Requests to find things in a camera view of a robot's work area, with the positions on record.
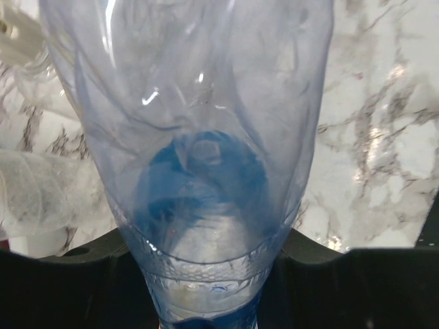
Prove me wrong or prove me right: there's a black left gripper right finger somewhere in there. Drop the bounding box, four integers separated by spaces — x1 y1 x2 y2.
257 230 438 328

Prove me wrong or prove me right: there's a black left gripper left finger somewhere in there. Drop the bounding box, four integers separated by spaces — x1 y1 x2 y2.
1 230 159 328

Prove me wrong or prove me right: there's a tall clear plastic bottle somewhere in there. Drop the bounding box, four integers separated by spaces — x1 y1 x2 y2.
1 149 112 241

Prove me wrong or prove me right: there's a blue bottle cap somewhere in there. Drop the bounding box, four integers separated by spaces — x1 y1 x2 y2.
134 132 273 240

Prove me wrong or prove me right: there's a blue label water bottle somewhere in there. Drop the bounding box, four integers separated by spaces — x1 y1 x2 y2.
39 1 334 328

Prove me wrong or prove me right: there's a clear transparent bottle cap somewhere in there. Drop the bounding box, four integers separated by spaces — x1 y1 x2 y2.
1 1 47 67

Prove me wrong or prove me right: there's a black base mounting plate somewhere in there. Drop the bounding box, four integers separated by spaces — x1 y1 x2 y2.
415 193 439 249

